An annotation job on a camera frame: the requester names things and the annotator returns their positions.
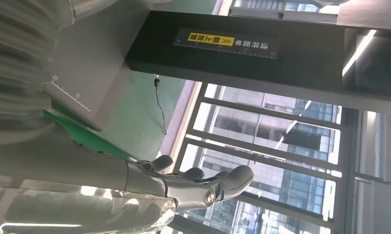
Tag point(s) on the dark window frame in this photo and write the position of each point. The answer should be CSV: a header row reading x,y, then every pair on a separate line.
x,y
269,142

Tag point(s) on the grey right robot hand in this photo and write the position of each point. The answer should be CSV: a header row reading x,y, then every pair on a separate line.
x,y
69,181

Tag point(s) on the black weighing scale with column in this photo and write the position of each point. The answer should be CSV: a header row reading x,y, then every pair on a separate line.
x,y
247,61

